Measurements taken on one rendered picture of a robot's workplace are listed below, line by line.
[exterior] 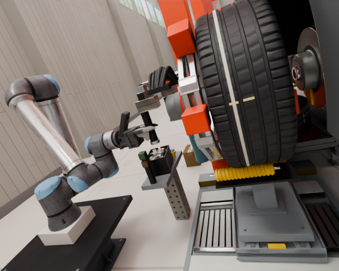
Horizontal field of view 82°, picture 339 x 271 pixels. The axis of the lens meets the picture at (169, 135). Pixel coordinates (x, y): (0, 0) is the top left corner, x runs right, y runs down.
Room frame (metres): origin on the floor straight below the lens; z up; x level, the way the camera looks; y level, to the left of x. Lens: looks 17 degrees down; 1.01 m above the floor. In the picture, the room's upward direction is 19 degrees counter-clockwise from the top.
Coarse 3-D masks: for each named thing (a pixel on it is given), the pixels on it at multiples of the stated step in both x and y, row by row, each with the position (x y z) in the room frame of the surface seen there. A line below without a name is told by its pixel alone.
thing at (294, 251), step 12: (300, 204) 0.85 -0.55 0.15; (312, 228) 0.70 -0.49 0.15; (240, 240) 0.76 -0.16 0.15; (240, 252) 0.70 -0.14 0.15; (252, 252) 0.68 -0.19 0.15; (264, 252) 0.66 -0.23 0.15; (276, 252) 0.64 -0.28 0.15; (288, 252) 0.62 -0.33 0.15; (300, 252) 0.61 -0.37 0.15; (312, 252) 0.59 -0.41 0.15; (324, 252) 0.58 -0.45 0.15
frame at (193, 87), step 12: (180, 60) 0.74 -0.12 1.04; (192, 60) 0.71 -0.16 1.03; (180, 72) 0.71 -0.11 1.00; (192, 72) 0.68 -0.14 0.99; (180, 84) 0.67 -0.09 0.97; (192, 84) 0.65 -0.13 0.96; (204, 132) 0.68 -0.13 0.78; (204, 144) 0.66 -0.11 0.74; (216, 144) 0.71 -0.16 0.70; (216, 156) 0.79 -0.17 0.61
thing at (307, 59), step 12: (300, 36) 0.84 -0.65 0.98; (312, 36) 0.73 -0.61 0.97; (300, 48) 0.86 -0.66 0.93; (312, 48) 0.74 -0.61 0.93; (300, 60) 0.75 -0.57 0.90; (312, 60) 0.72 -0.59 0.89; (300, 72) 0.76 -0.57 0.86; (312, 72) 0.71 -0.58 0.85; (300, 84) 0.78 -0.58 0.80; (312, 84) 0.73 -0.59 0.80; (324, 96) 0.67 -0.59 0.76
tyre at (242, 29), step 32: (256, 0) 0.66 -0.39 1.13; (224, 32) 0.64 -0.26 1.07; (256, 32) 0.58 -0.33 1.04; (256, 64) 0.55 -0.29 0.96; (288, 64) 0.52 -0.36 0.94; (224, 96) 0.57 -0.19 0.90; (256, 96) 0.54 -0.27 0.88; (288, 96) 0.51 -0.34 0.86; (224, 128) 0.58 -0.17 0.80; (256, 128) 0.55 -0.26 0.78; (288, 128) 0.52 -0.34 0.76; (256, 160) 0.62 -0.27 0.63
